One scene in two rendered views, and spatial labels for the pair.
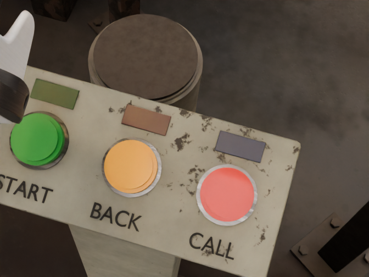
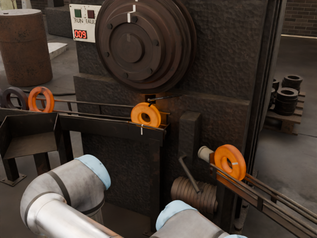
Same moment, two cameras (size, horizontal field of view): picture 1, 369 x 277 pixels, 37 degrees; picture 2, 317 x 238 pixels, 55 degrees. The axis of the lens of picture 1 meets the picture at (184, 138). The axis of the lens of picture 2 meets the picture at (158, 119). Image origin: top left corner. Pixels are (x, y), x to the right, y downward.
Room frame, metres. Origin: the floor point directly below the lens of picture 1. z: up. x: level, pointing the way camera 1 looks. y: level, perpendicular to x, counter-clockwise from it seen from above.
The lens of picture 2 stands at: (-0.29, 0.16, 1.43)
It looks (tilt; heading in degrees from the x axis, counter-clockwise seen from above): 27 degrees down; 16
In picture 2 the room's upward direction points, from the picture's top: straight up
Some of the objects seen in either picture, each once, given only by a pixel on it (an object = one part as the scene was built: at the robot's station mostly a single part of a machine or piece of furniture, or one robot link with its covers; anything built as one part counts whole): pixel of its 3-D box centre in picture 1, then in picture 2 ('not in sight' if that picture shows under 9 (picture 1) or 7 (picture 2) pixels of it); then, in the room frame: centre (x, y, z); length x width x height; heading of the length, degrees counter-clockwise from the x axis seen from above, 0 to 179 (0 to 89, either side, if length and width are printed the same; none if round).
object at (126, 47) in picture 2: not in sight; (132, 47); (0.91, 0.61, 1.11); 0.28 x 0.06 x 0.28; 81
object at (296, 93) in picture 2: not in sight; (244, 88); (2.91, 0.10, 0.22); 1.20 x 0.81 x 0.44; 79
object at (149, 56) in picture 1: (145, 161); not in sight; (0.34, 0.05, 0.26); 0.12 x 0.12 x 0.52
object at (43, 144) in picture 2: not in sight; (41, 180); (0.83, 1.15, 0.36); 0.26 x 0.20 x 0.72; 116
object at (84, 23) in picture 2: not in sight; (93, 24); (1.16, 0.92, 1.15); 0.26 x 0.02 x 0.18; 81
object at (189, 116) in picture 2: not in sight; (189, 136); (0.98, 0.36, 0.68); 0.11 x 0.08 x 0.24; 171
